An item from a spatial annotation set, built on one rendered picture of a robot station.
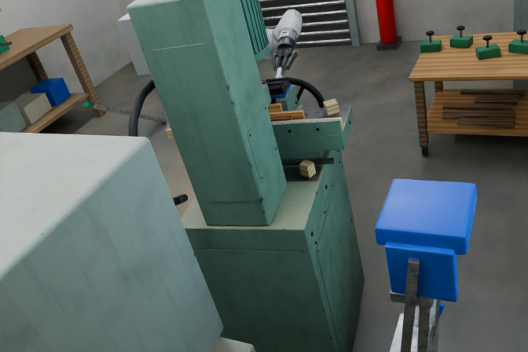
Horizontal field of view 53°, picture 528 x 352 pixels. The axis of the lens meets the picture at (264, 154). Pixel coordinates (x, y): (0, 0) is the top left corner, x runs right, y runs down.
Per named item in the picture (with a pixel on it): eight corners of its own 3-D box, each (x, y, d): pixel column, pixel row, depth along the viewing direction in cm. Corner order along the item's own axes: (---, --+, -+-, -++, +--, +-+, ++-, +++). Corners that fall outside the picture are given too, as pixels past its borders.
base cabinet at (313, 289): (366, 278, 242) (342, 148, 206) (346, 394, 196) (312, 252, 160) (273, 274, 258) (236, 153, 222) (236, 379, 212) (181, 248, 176)
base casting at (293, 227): (342, 149, 206) (338, 129, 201) (311, 252, 160) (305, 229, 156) (236, 153, 222) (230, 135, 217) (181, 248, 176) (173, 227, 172)
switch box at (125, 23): (170, 59, 153) (152, 5, 145) (155, 74, 145) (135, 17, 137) (152, 61, 155) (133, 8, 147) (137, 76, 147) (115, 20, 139)
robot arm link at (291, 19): (304, 34, 247) (289, 50, 257) (309, 12, 256) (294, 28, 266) (284, 23, 244) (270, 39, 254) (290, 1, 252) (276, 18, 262)
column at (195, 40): (289, 184, 178) (234, -32, 142) (271, 227, 160) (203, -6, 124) (228, 185, 186) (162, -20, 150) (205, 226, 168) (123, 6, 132)
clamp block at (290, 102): (299, 104, 211) (295, 84, 206) (291, 121, 200) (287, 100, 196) (265, 107, 216) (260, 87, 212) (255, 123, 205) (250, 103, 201)
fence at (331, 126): (342, 132, 178) (340, 119, 176) (342, 135, 177) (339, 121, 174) (186, 141, 200) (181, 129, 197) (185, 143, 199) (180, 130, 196)
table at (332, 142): (357, 107, 204) (355, 93, 201) (346, 149, 180) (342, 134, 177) (216, 117, 226) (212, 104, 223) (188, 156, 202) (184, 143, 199)
